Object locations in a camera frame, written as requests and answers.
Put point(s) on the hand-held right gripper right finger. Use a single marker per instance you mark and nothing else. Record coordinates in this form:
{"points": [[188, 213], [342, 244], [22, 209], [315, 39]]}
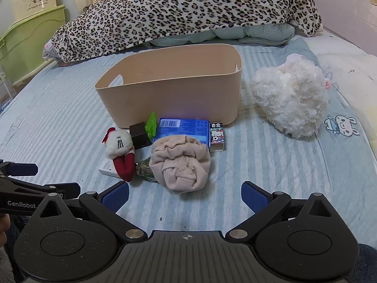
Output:
{"points": [[254, 198]]}

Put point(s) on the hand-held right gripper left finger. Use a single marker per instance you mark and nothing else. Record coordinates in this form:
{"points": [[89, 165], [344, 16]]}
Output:
{"points": [[115, 198]]}

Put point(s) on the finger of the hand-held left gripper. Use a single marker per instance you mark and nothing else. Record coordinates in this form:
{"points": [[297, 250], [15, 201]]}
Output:
{"points": [[23, 169], [61, 188]]}

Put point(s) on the person's left hand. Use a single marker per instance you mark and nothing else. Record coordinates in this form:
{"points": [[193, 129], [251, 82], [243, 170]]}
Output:
{"points": [[3, 230]]}

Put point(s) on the flat white box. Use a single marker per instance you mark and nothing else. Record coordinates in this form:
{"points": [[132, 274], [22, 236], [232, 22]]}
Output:
{"points": [[109, 168]]}

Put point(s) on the green patterned wrapper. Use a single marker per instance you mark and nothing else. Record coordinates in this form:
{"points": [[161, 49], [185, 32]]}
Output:
{"points": [[143, 169]]}

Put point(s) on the red and white plush doll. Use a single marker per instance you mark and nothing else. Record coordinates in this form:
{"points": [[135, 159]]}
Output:
{"points": [[120, 149]]}

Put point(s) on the dark brown cube box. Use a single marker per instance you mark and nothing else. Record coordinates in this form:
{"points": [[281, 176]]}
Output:
{"points": [[139, 135]]}

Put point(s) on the blue striped bed sheet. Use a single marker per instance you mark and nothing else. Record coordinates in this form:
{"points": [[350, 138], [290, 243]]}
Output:
{"points": [[67, 115]]}

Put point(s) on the small cartoon print box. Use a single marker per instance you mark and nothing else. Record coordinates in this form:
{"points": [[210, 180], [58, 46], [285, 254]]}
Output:
{"points": [[217, 137]]}

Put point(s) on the crumpled beige fleece cloth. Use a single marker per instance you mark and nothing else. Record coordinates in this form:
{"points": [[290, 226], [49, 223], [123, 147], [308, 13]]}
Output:
{"points": [[179, 165]]}

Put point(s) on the bright green packet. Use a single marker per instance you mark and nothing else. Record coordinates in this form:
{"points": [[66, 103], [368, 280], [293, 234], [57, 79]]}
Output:
{"points": [[151, 126]]}

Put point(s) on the blue cardboard box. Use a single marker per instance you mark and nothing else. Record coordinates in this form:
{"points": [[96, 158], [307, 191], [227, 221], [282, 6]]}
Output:
{"points": [[188, 127]]}

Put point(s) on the white fluffy plush toy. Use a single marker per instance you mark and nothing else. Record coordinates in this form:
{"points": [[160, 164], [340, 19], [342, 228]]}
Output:
{"points": [[290, 97]]}

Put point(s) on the pink pillow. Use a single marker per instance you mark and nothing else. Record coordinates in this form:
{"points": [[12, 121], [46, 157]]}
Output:
{"points": [[50, 51]]}

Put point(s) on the beige plastic storage bin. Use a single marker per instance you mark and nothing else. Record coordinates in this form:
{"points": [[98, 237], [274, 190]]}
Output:
{"points": [[176, 94]]}

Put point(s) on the person's leg in jeans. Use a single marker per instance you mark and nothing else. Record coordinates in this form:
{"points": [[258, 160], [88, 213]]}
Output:
{"points": [[367, 266]]}

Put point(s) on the green plastic drawer cabinet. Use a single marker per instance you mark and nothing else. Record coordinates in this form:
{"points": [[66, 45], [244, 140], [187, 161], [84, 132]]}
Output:
{"points": [[26, 35]]}

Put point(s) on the pale rabbit print quilt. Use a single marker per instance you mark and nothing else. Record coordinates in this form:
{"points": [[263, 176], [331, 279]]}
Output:
{"points": [[353, 73]]}

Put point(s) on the teal checked quilt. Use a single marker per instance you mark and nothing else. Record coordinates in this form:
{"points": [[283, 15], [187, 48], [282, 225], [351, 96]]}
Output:
{"points": [[235, 35]]}

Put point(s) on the leopard print blanket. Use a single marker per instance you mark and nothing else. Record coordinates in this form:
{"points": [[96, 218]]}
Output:
{"points": [[182, 8]]}

